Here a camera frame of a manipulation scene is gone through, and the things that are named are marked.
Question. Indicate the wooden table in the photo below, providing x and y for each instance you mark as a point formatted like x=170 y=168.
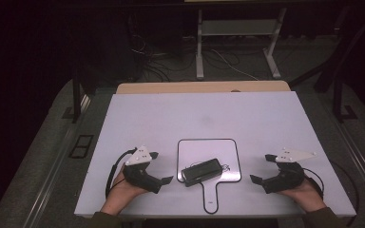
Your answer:
x=202 y=87

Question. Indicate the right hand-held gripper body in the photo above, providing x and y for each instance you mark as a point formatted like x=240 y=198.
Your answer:
x=283 y=179

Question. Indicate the grey metal stand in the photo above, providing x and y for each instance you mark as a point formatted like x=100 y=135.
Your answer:
x=199 y=47

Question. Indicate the dark metal stand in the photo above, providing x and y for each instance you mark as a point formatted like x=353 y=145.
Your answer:
x=76 y=98
x=338 y=98

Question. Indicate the person's right hand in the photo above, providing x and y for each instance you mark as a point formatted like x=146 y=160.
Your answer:
x=307 y=194

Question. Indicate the person's left hand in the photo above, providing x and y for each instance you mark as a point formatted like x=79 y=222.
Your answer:
x=120 y=193

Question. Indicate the white paddle whiteboard black rim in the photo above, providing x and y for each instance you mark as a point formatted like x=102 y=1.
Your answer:
x=209 y=150

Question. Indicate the black whiteboard eraser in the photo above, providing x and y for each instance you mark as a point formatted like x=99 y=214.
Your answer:
x=201 y=172

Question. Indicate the metal floor rail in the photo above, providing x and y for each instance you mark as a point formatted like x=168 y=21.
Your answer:
x=358 y=152
x=53 y=164

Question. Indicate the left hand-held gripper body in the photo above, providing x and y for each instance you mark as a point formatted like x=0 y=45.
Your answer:
x=139 y=177

